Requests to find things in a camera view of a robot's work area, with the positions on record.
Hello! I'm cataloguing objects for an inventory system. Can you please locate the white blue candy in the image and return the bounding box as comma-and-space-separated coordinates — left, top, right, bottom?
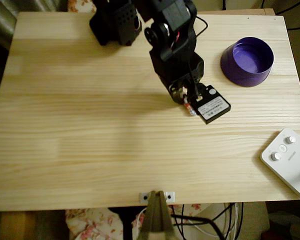
184, 101, 197, 118

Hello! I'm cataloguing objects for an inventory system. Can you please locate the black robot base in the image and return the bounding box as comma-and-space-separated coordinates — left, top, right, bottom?
89, 0, 143, 47

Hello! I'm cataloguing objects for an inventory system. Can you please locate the purple plastic bowl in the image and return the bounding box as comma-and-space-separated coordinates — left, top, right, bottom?
219, 36, 275, 88

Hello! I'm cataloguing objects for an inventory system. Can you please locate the floral patterned cloth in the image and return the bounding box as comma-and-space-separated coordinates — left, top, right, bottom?
67, 0, 97, 13
64, 202, 211, 240

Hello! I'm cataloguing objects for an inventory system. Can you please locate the white device with knobs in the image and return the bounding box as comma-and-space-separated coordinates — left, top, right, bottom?
259, 127, 300, 201

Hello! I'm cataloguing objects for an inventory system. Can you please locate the grey upholstered sofa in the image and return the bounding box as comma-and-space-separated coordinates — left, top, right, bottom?
0, 0, 68, 51

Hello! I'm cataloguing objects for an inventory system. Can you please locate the black camera box with label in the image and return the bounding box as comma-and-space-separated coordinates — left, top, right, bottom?
189, 84, 232, 125

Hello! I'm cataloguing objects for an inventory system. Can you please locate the long thin black cable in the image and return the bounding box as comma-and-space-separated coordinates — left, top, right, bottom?
189, 15, 209, 100

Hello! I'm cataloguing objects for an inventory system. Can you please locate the white screw bracket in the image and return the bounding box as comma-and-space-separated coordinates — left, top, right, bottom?
139, 191, 176, 203

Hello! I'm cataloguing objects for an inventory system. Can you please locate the thick black cable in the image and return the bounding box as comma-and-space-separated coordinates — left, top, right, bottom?
171, 214, 226, 240

